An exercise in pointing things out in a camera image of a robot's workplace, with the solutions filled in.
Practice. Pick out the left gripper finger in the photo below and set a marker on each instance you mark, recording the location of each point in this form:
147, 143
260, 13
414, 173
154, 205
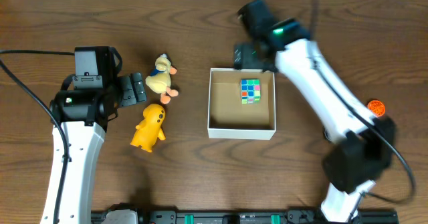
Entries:
128, 95
138, 87

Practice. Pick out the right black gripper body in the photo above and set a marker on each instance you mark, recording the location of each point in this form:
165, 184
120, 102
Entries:
247, 53

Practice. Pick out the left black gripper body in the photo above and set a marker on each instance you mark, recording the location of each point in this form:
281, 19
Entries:
127, 90

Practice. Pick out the plush yellow duck toy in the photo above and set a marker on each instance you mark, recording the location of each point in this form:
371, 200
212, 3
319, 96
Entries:
159, 80

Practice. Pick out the multicolour puzzle cube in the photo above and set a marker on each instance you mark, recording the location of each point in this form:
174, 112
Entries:
250, 91

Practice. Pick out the yellow dog figure toy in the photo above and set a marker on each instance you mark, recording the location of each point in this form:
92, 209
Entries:
149, 130

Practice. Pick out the orange round disc toy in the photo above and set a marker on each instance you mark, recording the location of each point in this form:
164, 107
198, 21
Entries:
376, 107

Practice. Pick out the black round disc toy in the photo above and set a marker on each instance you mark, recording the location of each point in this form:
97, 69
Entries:
326, 134

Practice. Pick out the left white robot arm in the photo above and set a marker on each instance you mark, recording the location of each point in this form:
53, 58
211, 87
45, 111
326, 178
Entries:
82, 109

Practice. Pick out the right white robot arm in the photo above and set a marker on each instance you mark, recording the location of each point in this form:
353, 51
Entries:
363, 142

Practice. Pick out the white cardboard box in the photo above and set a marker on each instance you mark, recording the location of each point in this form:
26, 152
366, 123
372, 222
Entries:
229, 117

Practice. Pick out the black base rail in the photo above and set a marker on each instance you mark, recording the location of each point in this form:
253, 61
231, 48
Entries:
139, 216

